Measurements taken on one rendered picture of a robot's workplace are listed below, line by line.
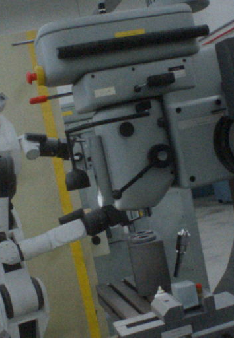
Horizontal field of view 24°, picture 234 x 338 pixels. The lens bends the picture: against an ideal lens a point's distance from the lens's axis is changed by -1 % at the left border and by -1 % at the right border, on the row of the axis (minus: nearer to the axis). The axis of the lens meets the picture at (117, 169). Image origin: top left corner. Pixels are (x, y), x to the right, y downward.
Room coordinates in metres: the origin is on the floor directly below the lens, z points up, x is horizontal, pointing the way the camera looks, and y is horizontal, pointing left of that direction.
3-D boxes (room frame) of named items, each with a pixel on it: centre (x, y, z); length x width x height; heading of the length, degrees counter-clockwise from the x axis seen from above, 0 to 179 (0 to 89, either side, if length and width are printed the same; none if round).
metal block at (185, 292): (1.45, -0.11, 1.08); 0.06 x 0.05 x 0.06; 11
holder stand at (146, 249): (2.00, -0.04, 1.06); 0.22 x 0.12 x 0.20; 2
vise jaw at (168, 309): (1.43, -0.06, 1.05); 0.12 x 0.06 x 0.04; 11
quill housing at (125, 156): (1.67, -0.06, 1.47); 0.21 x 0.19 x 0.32; 14
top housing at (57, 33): (1.68, -0.07, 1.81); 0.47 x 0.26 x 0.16; 104
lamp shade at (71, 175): (1.62, 0.12, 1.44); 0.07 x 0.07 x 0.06
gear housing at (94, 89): (1.68, -0.10, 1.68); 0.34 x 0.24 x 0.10; 104
